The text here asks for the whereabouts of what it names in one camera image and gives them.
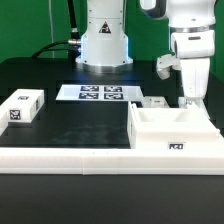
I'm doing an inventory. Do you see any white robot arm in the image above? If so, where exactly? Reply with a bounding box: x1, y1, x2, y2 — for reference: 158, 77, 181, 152
76, 0, 217, 100

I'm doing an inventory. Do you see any white cabinet top block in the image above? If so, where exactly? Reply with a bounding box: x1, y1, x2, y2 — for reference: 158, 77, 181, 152
2, 89, 44, 123

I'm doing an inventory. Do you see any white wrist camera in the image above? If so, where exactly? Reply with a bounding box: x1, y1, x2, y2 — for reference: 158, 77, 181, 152
156, 54, 181, 80

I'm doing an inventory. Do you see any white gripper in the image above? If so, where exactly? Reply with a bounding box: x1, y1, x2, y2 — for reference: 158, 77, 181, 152
180, 58, 210, 100

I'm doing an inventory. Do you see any white marker sheet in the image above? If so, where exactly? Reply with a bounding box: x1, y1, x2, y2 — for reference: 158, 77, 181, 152
56, 84, 143, 102

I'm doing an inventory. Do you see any white cabinet body box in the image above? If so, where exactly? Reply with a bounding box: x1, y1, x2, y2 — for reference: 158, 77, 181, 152
127, 103, 224, 150

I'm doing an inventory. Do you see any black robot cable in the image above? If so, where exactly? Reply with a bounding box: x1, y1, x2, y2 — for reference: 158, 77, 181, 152
31, 0, 82, 60

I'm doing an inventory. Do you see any white L-shaped fence frame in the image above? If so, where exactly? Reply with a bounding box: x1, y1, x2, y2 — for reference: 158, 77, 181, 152
0, 114, 224, 176

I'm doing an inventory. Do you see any white cabinet door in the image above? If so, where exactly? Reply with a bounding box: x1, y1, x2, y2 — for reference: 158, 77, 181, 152
142, 96, 169, 108
178, 97, 210, 118

